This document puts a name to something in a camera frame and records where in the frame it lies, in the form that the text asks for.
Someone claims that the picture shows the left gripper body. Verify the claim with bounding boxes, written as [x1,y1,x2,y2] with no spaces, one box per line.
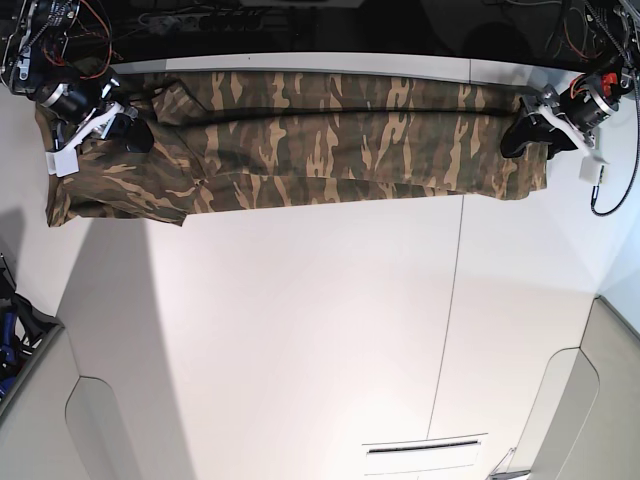
[519,72,623,148]

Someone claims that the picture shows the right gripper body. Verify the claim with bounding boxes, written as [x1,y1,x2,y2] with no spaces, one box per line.
[34,74,137,150]

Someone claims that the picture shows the camouflage T-shirt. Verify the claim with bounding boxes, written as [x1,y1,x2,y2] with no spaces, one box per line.
[46,71,548,227]

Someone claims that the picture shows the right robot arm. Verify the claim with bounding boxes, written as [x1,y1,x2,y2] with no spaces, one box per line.
[1,1,154,153]

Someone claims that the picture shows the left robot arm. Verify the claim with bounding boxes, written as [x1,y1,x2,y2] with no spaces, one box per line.
[501,1,639,158]

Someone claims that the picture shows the black power strip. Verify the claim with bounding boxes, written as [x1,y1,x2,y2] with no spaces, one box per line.
[138,11,263,35]

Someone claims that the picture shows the blue and black items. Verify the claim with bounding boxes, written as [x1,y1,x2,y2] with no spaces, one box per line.
[1,300,34,400]

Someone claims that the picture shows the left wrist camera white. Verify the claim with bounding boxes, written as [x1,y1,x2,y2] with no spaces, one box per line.
[579,154,609,186]

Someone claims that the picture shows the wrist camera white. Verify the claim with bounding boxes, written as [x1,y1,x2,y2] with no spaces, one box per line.
[45,149,79,178]
[579,154,609,186]

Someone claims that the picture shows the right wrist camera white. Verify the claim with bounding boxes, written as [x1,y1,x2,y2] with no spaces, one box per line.
[45,149,79,178]

